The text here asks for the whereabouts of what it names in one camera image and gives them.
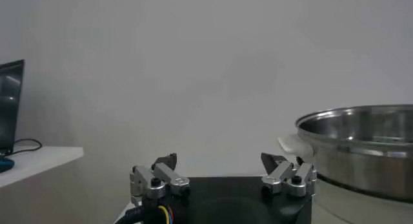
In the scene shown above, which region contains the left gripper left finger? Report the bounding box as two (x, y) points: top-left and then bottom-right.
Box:
(130, 152), (191, 207)

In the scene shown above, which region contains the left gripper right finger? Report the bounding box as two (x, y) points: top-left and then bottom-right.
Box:
(260, 152), (317, 198)

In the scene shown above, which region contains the stainless steel steamer basket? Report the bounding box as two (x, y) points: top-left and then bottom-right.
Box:
(277, 104), (413, 203)

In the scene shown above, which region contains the white electric pot base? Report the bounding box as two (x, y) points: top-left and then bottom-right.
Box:
(311, 175), (413, 224)

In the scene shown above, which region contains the white folding side table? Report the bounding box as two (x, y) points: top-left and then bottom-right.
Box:
(0, 146), (84, 189)

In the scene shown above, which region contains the blue computer mouse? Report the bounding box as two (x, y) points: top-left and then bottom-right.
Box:
(0, 156), (15, 174)

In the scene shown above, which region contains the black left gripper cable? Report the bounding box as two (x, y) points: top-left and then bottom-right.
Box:
(114, 205), (175, 224)

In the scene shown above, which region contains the black cable on side table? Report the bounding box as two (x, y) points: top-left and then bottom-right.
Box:
(5, 138), (43, 157)

